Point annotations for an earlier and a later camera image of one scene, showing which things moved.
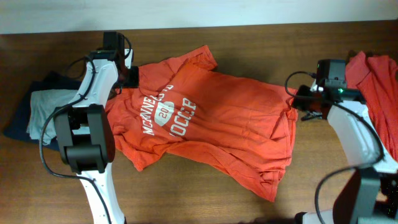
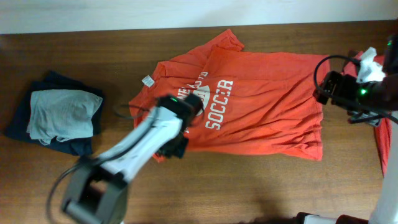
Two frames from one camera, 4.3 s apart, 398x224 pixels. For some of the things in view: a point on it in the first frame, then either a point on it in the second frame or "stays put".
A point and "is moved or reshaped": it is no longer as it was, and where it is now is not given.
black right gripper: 298,101 to 343,83
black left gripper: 133,81 to 179,152
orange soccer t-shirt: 242,128 is moved or reshaped
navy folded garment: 17,126 stays put
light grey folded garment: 43,103 stays put
